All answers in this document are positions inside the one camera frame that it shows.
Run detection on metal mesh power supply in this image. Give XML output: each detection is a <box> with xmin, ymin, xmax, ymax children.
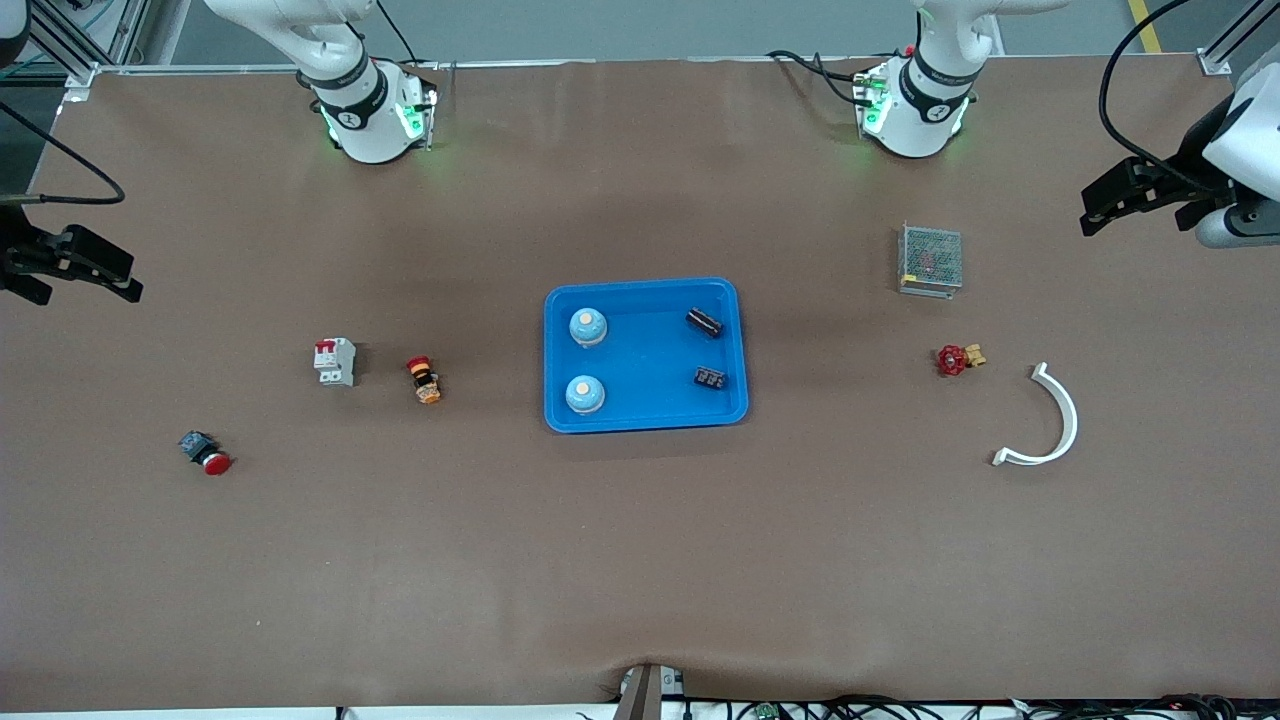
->
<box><xmin>897</xmin><ymin>222</ymin><xmax>964</xmax><ymax>299</ymax></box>

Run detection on red mushroom push button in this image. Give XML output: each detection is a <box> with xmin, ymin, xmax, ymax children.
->
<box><xmin>178</xmin><ymin>430</ymin><xmax>234</xmax><ymax>476</ymax></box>

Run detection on blue plastic tray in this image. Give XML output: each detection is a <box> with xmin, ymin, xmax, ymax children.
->
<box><xmin>543</xmin><ymin>277</ymin><xmax>750</xmax><ymax>435</ymax></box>

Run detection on brown table cover mat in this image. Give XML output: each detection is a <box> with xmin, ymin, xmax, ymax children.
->
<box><xmin>0</xmin><ymin>55</ymin><xmax>1280</xmax><ymax>713</ymax></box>

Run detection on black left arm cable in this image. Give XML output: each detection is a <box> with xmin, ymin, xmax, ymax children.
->
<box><xmin>1098</xmin><ymin>0</ymin><xmax>1251</xmax><ymax>196</ymax></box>

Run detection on aluminium frame post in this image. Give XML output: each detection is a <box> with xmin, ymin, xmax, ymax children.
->
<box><xmin>1197</xmin><ymin>0</ymin><xmax>1280</xmax><ymax>77</ymax></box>
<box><xmin>25</xmin><ymin>0</ymin><xmax>191</xmax><ymax>101</ymax></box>

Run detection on white curved plastic bracket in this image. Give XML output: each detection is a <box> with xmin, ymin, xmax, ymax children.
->
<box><xmin>991</xmin><ymin>361</ymin><xmax>1080</xmax><ymax>468</ymax></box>

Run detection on white circuit breaker red switch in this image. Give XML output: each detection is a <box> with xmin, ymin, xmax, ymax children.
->
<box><xmin>313</xmin><ymin>338</ymin><xmax>358</xmax><ymax>388</ymax></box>

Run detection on orange red emergency stop switch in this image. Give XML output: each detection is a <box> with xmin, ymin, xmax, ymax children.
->
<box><xmin>405</xmin><ymin>355</ymin><xmax>444</xmax><ymax>406</ymax></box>

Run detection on black left arm base cables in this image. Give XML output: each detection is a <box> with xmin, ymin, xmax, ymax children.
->
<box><xmin>768</xmin><ymin>48</ymin><xmax>881</xmax><ymax>106</ymax></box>

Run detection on black right arm base cable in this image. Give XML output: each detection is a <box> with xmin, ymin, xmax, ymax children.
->
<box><xmin>375</xmin><ymin>0</ymin><xmax>441</xmax><ymax>71</ymax></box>

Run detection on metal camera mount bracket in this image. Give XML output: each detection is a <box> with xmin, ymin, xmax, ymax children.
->
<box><xmin>612</xmin><ymin>662</ymin><xmax>687</xmax><ymax>720</ymax></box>

